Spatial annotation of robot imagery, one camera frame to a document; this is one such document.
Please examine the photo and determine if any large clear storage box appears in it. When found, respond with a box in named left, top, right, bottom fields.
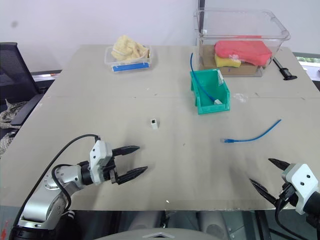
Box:
left=193, top=9, right=292, bottom=78

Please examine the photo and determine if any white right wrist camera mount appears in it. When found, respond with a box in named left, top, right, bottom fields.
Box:
left=281, top=163, right=320, bottom=216

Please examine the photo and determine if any red sponge cloth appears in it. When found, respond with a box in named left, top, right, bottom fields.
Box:
left=214, top=39, right=273, bottom=67

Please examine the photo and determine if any small clear plastic container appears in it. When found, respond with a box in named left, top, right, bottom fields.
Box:
left=103, top=44, right=154, bottom=74

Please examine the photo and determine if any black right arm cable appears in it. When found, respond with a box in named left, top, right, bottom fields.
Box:
left=274, top=183, right=320, bottom=240

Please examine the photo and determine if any black caliper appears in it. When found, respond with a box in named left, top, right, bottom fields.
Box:
left=272, top=57, right=299, bottom=82

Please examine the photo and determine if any small clear plastic bag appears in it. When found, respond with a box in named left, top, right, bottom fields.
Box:
left=216, top=70, right=226, bottom=88

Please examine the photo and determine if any clear plastic scrap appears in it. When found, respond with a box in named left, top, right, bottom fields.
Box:
left=233, top=92, right=248, bottom=103

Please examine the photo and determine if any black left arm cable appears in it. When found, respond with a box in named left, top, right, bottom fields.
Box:
left=13, top=134, right=101, bottom=226

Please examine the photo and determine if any silver robot torso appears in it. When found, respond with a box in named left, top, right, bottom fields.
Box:
left=92, top=226, right=214, bottom=240

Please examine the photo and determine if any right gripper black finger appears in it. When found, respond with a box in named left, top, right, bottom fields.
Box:
left=267, top=157, right=291, bottom=174
left=249, top=178, right=279, bottom=207

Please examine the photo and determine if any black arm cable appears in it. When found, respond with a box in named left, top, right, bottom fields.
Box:
left=13, top=134, right=101, bottom=226
left=274, top=183, right=320, bottom=240

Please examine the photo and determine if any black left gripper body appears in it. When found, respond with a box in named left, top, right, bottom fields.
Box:
left=100, top=149, right=121, bottom=186

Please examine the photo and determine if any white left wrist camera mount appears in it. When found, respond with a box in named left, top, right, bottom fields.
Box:
left=88, top=140, right=114, bottom=186

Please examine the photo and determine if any grey rounded shape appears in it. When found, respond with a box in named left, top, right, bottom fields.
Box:
left=199, top=211, right=256, bottom=240

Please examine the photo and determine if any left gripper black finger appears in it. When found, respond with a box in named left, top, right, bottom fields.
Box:
left=116, top=165, right=149, bottom=186
left=111, top=145, right=141, bottom=158

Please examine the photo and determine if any yellow crumpled cloth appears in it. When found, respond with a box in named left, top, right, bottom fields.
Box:
left=110, top=34, right=151, bottom=62

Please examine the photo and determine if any blue tape label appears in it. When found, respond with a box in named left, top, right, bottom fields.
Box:
left=112, top=62, right=150, bottom=73

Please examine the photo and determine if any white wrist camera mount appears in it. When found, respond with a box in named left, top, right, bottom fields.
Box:
left=88, top=140, right=114, bottom=186
left=281, top=163, right=320, bottom=216

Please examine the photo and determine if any green plastic parts bin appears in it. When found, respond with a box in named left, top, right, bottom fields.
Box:
left=189, top=69, right=232, bottom=116

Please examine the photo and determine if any black mesh office chair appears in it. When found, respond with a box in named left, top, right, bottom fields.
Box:
left=0, top=42, right=63, bottom=127

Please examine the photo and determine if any short blue Ethernet cable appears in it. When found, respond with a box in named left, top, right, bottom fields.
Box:
left=219, top=119, right=283, bottom=145

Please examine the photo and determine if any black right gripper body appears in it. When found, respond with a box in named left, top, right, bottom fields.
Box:
left=275, top=182, right=300, bottom=208

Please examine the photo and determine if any yellow sponge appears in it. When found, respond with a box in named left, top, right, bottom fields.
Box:
left=214, top=53, right=242, bottom=69

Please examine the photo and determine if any patterned grey fabric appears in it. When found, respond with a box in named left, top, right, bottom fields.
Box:
left=0, top=98, right=29, bottom=156

